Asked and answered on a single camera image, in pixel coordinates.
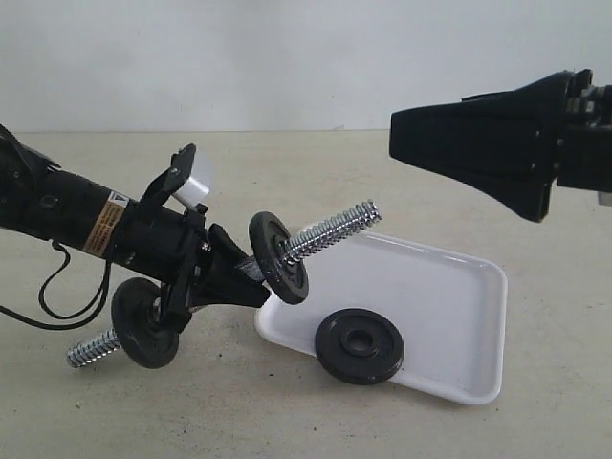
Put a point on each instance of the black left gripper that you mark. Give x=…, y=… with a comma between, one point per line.
x=162, y=239

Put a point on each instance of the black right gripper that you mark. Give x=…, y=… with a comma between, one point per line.
x=501, y=143

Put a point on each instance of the black weight plate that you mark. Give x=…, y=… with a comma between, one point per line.
x=359, y=346
x=268, y=236

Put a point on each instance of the chrome dumbbell bar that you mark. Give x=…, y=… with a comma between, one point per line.
x=307, y=242

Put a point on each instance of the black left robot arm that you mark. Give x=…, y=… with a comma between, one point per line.
x=46, y=202

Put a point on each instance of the black weight plate far end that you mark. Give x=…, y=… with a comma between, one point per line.
x=142, y=338

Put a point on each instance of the white rectangular plastic tray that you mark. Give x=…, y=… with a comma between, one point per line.
x=449, y=307

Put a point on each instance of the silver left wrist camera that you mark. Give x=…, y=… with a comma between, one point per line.
x=198, y=183

